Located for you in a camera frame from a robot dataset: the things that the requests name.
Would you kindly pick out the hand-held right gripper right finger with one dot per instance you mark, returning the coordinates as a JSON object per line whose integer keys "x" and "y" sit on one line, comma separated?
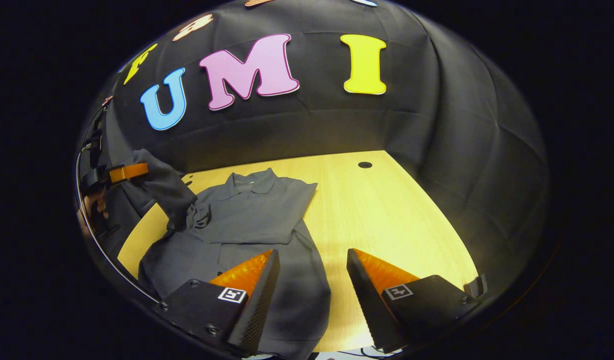
{"x": 369, "y": 310}

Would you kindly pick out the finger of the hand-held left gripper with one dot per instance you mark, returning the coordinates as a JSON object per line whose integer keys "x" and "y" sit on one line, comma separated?
{"x": 129, "y": 172}

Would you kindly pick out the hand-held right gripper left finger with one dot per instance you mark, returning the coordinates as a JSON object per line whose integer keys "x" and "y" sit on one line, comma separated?
{"x": 259, "y": 310}

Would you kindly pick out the grey button shirt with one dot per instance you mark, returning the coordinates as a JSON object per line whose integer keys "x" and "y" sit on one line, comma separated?
{"x": 257, "y": 215}

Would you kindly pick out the pink cloth clip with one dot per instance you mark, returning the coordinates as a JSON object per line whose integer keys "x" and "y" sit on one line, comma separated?
{"x": 107, "y": 101}

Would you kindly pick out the black backdrop cloth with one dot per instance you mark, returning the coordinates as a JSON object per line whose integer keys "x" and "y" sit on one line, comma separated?
{"x": 411, "y": 125}

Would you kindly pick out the dark grey bracket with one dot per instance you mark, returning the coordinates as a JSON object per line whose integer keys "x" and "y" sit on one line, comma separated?
{"x": 479, "y": 287}

